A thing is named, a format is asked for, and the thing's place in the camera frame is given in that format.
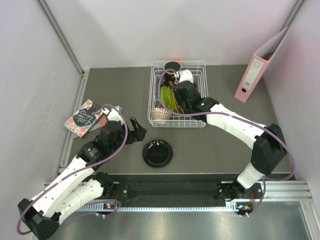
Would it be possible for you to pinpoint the white wire dish rack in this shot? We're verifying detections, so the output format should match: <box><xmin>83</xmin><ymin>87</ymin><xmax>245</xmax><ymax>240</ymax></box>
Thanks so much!
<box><xmin>147</xmin><ymin>60</ymin><xmax>209</xmax><ymax>128</ymax></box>

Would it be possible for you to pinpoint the black plate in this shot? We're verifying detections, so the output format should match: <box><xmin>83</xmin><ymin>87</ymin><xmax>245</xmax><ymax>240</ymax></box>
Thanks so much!
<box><xmin>142</xmin><ymin>139</ymin><xmax>173</xmax><ymax>169</ymax></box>

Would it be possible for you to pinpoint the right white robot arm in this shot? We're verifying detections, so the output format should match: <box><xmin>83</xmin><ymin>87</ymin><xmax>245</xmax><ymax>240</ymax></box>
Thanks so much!
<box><xmin>173</xmin><ymin>81</ymin><xmax>287</xmax><ymax>198</ymax></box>

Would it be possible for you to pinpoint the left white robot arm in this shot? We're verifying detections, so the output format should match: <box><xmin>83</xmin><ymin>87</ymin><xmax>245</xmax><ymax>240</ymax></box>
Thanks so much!
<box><xmin>17</xmin><ymin>117</ymin><xmax>147</xmax><ymax>240</ymax></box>

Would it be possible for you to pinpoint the yellow brown plate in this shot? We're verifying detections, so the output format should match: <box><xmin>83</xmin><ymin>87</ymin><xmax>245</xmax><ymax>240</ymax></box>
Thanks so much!
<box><xmin>174</xmin><ymin>99</ymin><xmax>184</xmax><ymax>114</ymax></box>

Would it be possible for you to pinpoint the green plate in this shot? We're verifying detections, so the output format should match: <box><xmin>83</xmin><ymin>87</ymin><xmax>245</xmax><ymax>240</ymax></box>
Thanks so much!
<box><xmin>160</xmin><ymin>86</ymin><xmax>175</xmax><ymax>111</ymax></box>

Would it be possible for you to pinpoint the black floral mug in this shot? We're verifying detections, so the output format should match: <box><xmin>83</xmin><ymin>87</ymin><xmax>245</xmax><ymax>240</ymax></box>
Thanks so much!
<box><xmin>157</xmin><ymin>61</ymin><xmax>182</xmax><ymax>88</ymax></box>

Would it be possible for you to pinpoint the patterned ceramic bowl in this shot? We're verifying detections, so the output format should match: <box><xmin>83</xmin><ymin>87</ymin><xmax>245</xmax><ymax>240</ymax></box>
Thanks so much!
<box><xmin>151</xmin><ymin>107</ymin><xmax>172</xmax><ymax>121</ymax></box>

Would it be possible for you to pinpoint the floral cover book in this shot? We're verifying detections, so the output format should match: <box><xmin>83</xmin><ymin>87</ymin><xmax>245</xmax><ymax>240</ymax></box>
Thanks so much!
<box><xmin>63</xmin><ymin>99</ymin><xmax>107</xmax><ymax>139</ymax></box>

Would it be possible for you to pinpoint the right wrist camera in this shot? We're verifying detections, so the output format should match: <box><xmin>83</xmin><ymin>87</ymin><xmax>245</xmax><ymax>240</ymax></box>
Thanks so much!
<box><xmin>174</xmin><ymin>69</ymin><xmax>194</xmax><ymax>85</ymax></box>

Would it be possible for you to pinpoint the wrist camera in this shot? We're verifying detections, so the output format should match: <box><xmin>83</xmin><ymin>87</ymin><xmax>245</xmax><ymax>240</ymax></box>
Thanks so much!
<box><xmin>101</xmin><ymin>106</ymin><xmax>124</xmax><ymax>124</ymax></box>
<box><xmin>174</xmin><ymin>69</ymin><xmax>194</xmax><ymax>85</ymax></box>

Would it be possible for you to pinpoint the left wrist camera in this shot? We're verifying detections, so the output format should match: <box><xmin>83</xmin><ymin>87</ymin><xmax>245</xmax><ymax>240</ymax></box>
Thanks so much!
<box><xmin>101</xmin><ymin>106</ymin><xmax>124</xmax><ymax>124</ymax></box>

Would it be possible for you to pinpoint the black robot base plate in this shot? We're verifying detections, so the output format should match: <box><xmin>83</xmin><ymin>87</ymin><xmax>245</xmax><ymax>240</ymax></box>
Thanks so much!
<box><xmin>84</xmin><ymin>172</ymin><xmax>263</xmax><ymax>203</ymax></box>

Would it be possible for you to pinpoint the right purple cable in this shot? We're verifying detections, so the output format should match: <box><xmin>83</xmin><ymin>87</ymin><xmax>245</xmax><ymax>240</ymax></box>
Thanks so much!
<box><xmin>157</xmin><ymin>69</ymin><xmax>297</xmax><ymax>181</ymax></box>

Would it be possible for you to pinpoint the white cable duct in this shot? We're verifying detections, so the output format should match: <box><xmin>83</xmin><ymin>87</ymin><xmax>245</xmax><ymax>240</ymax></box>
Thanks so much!
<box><xmin>77</xmin><ymin>201</ymin><xmax>241</xmax><ymax>213</ymax></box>

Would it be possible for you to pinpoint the pink ring binder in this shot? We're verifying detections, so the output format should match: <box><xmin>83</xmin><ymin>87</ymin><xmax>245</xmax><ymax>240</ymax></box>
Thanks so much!
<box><xmin>234</xmin><ymin>26</ymin><xmax>289</xmax><ymax>103</ymax></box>

